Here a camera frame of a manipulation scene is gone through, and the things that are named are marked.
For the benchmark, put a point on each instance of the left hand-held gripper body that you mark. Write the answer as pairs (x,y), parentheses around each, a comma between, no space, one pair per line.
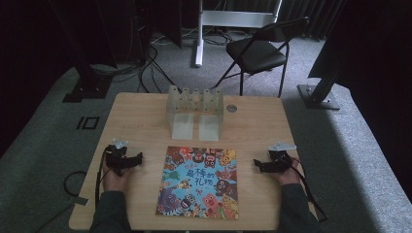
(116,159)

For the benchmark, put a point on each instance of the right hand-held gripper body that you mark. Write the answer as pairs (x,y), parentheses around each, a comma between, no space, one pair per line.
(281,160)

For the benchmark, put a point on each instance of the colourful picture book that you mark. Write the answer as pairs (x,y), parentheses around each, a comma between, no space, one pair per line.
(197,184)

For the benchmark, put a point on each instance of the metal expandable book stand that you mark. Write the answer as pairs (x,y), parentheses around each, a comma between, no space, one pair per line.
(194,110)

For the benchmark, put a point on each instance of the person's right hand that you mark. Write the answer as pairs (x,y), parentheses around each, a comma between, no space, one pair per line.
(289,176)

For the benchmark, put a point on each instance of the person's left hand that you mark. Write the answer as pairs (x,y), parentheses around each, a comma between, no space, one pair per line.
(115,181)

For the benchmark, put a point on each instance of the grey tape piece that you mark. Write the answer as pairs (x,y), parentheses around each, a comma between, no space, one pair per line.
(78,200)

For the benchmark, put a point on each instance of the round grey table grommet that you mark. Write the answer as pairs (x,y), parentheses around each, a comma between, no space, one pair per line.
(231,108)

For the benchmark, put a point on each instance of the black metal stand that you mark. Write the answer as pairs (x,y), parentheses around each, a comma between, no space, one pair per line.
(319,93)
(87,84)

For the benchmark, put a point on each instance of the black folding chair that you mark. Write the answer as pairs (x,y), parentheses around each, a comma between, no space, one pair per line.
(259,53)

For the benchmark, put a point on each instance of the dark curtain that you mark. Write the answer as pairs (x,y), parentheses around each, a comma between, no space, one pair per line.
(307,16)

